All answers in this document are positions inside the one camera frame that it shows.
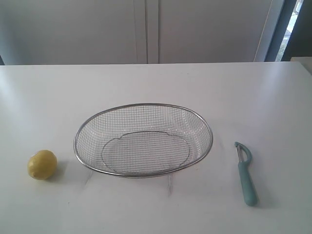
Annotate teal handled vegetable peeler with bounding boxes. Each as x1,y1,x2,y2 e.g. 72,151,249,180
234,142,258,207

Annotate yellow lemon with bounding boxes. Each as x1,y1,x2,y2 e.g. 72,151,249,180
27,150,58,180

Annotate white cabinet corner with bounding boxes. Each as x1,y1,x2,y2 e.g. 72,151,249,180
291,57,312,74

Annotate oval metal wire basket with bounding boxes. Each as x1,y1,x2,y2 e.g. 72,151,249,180
73,103,213,178

